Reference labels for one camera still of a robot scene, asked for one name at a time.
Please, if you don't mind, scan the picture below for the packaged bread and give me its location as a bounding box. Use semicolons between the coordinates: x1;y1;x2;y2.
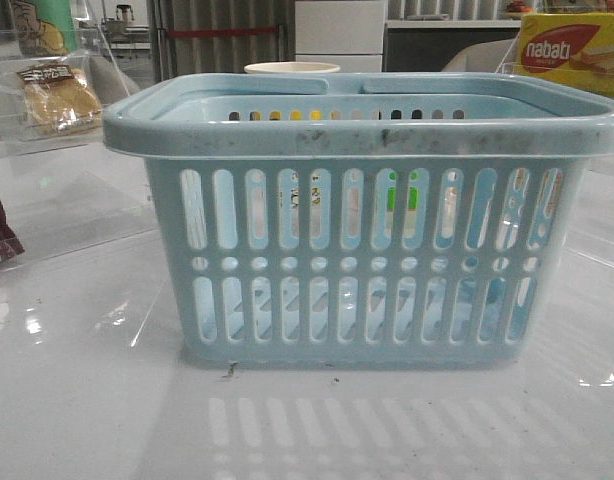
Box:
0;54;103;141

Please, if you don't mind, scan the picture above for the light blue plastic basket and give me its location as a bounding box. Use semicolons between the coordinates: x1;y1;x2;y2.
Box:
102;73;614;368

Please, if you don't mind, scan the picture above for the white paper cup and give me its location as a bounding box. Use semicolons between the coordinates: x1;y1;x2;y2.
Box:
244;61;340;74

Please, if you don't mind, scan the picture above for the white drawer cabinet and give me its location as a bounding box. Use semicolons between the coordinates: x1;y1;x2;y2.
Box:
294;1;387;73

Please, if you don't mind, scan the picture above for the clear acrylic shelf left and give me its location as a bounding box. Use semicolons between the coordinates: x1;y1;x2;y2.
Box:
0;1;155;277

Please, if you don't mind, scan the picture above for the green cartoon snack bag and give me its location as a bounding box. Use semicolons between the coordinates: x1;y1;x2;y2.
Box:
10;0;77;57

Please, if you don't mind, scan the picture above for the yellow nabati wafer box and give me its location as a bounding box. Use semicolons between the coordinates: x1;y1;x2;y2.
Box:
513;12;614;98

